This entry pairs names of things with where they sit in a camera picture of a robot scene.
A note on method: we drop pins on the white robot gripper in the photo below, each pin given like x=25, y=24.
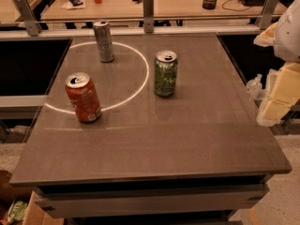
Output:
x=289, y=37

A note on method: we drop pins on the green soda can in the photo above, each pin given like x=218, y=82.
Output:
x=166, y=64

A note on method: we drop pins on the tall silver energy can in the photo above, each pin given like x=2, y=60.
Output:
x=104, y=40

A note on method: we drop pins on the orange soda can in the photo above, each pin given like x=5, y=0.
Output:
x=83, y=96

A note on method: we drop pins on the clear small bottle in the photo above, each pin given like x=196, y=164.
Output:
x=254, y=86

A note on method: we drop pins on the black mesh pen cup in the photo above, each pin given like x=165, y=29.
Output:
x=209, y=4

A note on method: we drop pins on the cardboard box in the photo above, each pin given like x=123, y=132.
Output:
x=34, y=215

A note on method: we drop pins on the green printed package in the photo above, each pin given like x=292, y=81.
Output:
x=16, y=212

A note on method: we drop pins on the right metal bracket post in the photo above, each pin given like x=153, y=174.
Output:
x=264, y=20

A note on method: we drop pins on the metal bracket post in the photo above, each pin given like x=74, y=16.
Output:
x=264, y=20
x=148, y=16
x=32, y=26

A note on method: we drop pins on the middle metal bracket post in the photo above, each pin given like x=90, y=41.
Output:
x=148, y=16

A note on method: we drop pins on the left metal bracket post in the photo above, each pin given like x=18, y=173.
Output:
x=32, y=26

